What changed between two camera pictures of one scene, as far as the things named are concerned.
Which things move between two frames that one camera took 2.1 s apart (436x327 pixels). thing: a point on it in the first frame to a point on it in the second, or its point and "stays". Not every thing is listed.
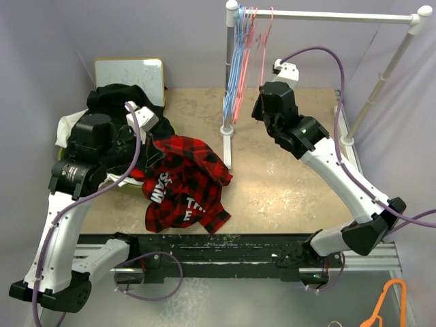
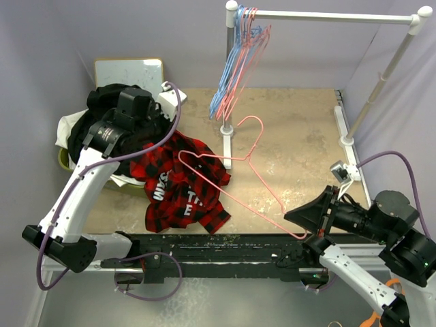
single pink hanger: [264, 44] to [255, 172]
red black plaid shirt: [183, 188] stays
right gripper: [257, 112] to [313, 214]
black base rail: [220, 258] stays
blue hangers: [228, 105] to [239, 14]
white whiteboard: [146, 73] stays
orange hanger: [369, 322] stays
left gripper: [149, 152] to [156, 110]
